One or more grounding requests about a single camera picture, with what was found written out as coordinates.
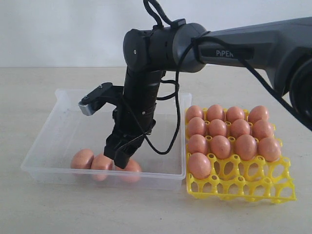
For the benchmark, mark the yellow plastic egg tray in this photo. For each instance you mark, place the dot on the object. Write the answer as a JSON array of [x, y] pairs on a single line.
[[252, 180]]

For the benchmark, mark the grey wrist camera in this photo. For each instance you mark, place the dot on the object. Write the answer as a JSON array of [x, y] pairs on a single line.
[[96, 99]]

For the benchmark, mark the brown egg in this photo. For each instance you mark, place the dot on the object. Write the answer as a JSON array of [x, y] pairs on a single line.
[[101, 162], [199, 166], [239, 127], [215, 112], [234, 113], [269, 148], [220, 147], [194, 111], [262, 129], [259, 112], [196, 126], [246, 147], [82, 159], [217, 128], [133, 167], [198, 144]]

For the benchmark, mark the clear plastic bin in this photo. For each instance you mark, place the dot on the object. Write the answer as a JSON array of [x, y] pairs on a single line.
[[67, 130]]

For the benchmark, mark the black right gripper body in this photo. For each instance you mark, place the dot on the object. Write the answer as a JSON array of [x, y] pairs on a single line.
[[135, 115]]

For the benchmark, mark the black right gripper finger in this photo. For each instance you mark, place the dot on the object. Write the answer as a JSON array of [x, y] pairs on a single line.
[[124, 149], [114, 147]]

